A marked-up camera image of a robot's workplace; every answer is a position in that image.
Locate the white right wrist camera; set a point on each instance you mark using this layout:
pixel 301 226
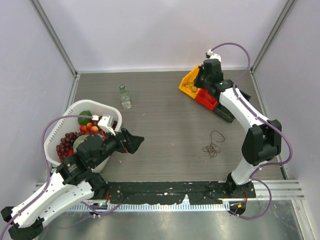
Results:
pixel 211 55

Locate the yellow plastic bin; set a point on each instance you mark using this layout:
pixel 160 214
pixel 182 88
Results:
pixel 187 83

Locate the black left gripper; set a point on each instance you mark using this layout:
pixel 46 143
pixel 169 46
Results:
pixel 136 140

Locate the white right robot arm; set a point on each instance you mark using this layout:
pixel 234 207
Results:
pixel 262 141

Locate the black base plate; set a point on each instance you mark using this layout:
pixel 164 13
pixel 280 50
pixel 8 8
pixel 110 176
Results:
pixel 172 192

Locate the green melon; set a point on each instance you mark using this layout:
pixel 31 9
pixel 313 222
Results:
pixel 79 141

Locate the red plastic bin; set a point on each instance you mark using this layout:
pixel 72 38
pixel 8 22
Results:
pixel 203 97

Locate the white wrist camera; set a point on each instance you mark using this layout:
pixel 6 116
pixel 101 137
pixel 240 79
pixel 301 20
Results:
pixel 211 55
pixel 105 122

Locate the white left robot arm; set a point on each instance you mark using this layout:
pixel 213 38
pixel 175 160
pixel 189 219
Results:
pixel 74 181

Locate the white fruit basket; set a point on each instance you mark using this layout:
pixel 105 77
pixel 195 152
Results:
pixel 71 124

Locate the clear glass bottle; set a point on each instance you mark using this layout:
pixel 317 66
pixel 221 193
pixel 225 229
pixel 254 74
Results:
pixel 125 97

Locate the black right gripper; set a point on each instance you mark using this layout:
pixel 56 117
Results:
pixel 198 84

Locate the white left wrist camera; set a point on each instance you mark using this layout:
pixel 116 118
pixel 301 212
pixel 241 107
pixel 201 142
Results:
pixel 105 122

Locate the purple grape bunch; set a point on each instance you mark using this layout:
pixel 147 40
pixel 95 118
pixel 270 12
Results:
pixel 66 146

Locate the black plastic bin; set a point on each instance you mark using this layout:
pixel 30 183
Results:
pixel 225 112

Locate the green lime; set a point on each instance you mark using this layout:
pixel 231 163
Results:
pixel 84 120

